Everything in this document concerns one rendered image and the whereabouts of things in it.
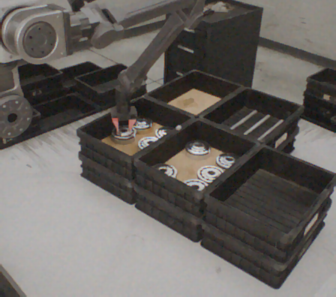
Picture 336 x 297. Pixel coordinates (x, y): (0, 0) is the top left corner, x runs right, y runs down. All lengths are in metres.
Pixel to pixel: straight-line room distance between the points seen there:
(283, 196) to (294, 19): 3.71
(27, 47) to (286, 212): 0.98
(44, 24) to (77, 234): 0.79
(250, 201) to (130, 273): 0.47
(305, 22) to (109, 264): 4.04
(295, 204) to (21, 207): 1.00
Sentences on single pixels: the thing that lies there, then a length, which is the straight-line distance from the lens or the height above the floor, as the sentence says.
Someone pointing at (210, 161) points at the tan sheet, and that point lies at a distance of 1.76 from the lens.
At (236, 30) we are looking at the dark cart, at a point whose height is 0.79.
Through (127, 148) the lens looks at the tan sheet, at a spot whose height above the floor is 0.83.
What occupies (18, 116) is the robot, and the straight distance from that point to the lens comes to 1.48.
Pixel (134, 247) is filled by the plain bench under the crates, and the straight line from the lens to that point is 1.58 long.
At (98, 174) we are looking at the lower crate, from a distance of 1.79.
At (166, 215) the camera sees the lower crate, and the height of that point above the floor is 0.76.
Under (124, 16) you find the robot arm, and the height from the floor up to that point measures 1.45.
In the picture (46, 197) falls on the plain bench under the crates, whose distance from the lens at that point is 1.81.
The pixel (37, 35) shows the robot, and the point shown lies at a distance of 1.14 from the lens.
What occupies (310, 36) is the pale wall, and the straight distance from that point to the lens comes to 5.13.
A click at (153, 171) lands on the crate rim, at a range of 1.53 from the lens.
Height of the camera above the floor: 1.83
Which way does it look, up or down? 31 degrees down
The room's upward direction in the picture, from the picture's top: 2 degrees clockwise
